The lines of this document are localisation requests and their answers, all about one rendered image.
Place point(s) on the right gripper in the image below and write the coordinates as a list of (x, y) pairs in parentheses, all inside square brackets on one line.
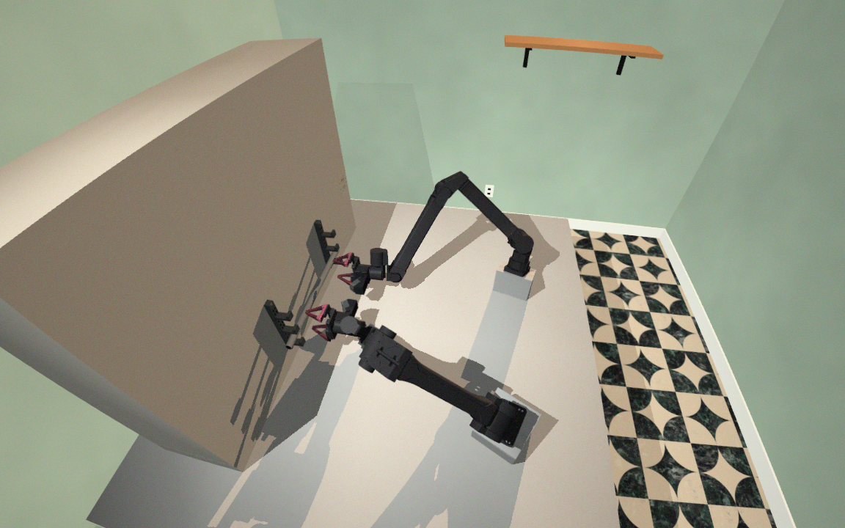
[(350, 258)]

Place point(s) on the grey metal bar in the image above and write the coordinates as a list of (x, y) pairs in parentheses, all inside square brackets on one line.
[(312, 299)]

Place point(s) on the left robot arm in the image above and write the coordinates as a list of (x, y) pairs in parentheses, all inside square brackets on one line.
[(490, 414)]

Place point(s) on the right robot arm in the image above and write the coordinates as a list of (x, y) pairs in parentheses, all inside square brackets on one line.
[(518, 263)]

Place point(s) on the dark grey wall rack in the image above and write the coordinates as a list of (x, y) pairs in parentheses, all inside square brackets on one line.
[(279, 317)]

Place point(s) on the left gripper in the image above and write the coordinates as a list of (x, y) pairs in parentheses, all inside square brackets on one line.
[(331, 325)]

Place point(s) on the tan wall panel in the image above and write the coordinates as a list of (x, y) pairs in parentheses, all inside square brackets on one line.
[(138, 248)]

